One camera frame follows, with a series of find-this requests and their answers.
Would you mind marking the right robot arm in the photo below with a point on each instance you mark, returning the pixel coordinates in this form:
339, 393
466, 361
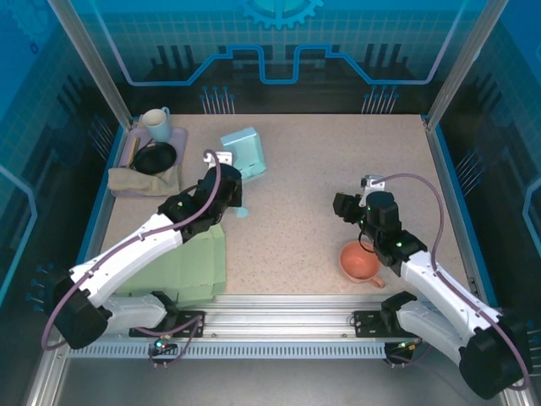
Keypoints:
435, 287

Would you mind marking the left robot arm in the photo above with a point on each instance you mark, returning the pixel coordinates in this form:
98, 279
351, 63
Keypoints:
127, 249

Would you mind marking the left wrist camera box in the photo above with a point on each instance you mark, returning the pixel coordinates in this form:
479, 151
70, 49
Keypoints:
224, 157

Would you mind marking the aluminium table rail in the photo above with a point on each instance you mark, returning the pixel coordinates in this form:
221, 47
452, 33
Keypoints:
274, 317

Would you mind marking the light blue paper box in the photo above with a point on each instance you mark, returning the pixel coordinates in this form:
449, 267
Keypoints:
247, 148

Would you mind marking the light green paper box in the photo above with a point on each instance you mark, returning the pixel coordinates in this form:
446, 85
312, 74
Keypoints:
203, 262

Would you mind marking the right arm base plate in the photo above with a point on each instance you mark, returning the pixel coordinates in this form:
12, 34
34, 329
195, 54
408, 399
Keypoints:
365, 323

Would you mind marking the black round plate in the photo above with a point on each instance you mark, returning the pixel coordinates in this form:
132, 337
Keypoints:
154, 158

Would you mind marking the beige cloth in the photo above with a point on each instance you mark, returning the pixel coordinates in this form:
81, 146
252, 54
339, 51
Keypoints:
139, 182

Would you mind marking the lavender plastic tray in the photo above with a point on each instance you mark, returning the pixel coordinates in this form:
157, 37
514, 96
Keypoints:
179, 139

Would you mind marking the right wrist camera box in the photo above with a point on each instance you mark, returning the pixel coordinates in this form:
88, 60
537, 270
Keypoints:
367, 182

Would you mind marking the light blue mug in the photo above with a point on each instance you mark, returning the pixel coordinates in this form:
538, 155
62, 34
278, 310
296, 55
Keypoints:
158, 124

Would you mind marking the orange cup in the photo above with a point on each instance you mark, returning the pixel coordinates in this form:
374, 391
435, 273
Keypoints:
359, 262

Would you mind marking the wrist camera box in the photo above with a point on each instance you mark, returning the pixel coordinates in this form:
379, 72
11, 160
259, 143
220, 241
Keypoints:
367, 182
224, 157

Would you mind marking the aluminium frame post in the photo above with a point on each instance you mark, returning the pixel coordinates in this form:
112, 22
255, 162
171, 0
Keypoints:
93, 63
460, 63

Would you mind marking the small circuit board with LED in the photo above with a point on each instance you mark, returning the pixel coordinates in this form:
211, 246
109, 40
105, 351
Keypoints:
160, 346
403, 346

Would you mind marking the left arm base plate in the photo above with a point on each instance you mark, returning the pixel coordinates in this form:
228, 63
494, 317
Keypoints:
192, 323

